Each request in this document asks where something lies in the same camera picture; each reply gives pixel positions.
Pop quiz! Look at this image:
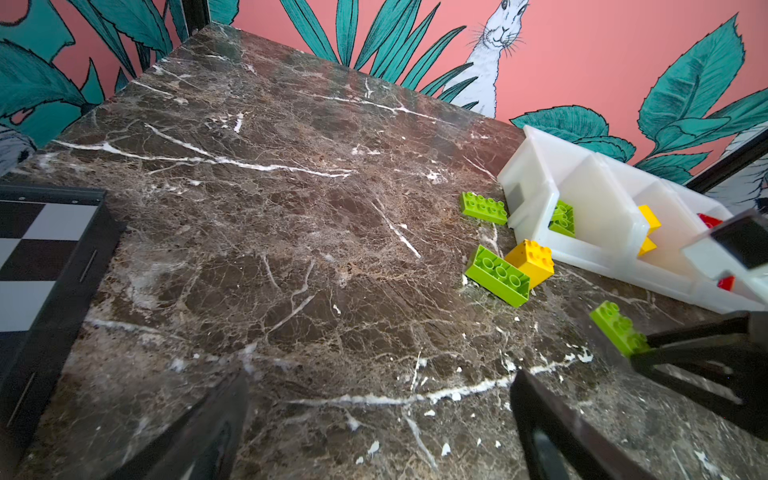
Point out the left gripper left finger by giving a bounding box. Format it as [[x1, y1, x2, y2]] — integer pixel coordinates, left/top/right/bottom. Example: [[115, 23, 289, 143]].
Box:
[[108, 371, 249, 480]]

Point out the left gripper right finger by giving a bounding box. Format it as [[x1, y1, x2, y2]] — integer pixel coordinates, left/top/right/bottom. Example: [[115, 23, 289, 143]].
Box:
[[510, 370, 653, 479]]

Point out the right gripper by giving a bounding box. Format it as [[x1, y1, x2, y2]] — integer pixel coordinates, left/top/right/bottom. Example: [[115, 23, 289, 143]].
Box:
[[630, 311, 767, 438]]

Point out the green lego brick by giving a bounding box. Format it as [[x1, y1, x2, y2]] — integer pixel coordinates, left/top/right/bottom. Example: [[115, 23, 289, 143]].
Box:
[[548, 200, 576, 238], [459, 192, 508, 225], [590, 301, 651, 358], [465, 245, 530, 307]]

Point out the yellow lego brick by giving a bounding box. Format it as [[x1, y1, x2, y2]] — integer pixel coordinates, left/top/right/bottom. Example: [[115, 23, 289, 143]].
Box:
[[638, 205, 662, 235], [504, 239, 554, 289], [638, 237, 657, 257]]

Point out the white three-compartment bin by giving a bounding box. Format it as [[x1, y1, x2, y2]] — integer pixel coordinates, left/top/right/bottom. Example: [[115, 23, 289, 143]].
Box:
[[497, 126, 767, 313]]

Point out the red arch lego piece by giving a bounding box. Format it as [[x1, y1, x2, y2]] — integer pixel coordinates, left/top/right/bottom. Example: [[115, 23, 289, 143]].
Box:
[[697, 213, 723, 229]]

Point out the checkerboard calibration plate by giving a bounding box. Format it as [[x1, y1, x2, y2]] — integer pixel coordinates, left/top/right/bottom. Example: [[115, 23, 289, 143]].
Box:
[[1, 184, 122, 469]]

